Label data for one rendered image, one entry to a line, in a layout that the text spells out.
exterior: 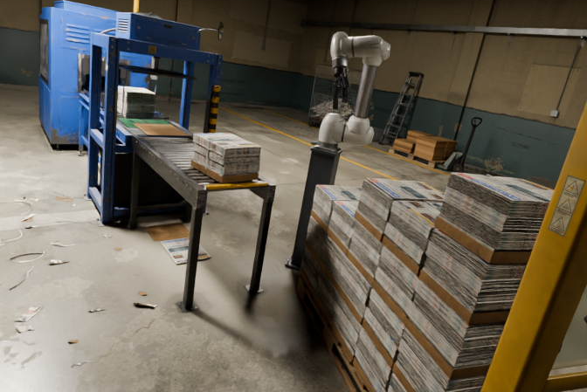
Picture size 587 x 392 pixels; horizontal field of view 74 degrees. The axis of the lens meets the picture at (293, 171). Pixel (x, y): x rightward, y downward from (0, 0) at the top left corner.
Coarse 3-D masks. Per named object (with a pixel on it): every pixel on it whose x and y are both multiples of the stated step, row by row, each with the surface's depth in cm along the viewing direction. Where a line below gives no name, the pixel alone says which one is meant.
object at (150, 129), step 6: (138, 126) 355; (144, 126) 359; (150, 126) 364; (156, 126) 368; (162, 126) 373; (168, 126) 377; (144, 132) 335; (150, 132) 340; (156, 132) 344; (162, 132) 348; (168, 132) 351; (174, 132) 355; (180, 132) 359
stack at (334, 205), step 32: (320, 192) 255; (352, 192) 257; (352, 224) 212; (320, 256) 248; (384, 256) 181; (320, 288) 245; (352, 288) 206; (384, 288) 179; (352, 320) 205; (384, 320) 178; (352, 352) 203; (352, 384) 204; (384, 384) 173
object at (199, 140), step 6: (198, 138) 252; (204, 138) 248; (210, 138) 251; (216, 138) 254; (240, 138) 266; (198, 144) 254; (204, 144) 248; (198, 150) 254; (204, 150) 249; (198, 156) 255; (204, 156) 250; (198, 162) 256; (204, 162) 251
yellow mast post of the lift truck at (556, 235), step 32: (576, 160) 83; (576, 192) 82; (544, 224) 88; (576, 224) 82; (544, 256) 88; (576, 256) 83; (544, 288) 87; (576, 288) 86; (512, 320) 94; (544, 320) 87; (512, 352) 94; (544, 352) 90; (512, 384) 93; (544, 384) 94
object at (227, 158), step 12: (216, 144) 238; (228, 144) 242; (240, 144) 247; (252, 144) 252; (216, 156) 240; (228, 156) 235; (240, 156) 241; (252, 156) 249; (216, 168) 242; (228, 168) 237; (240, 168) 244; (252, 168) 252
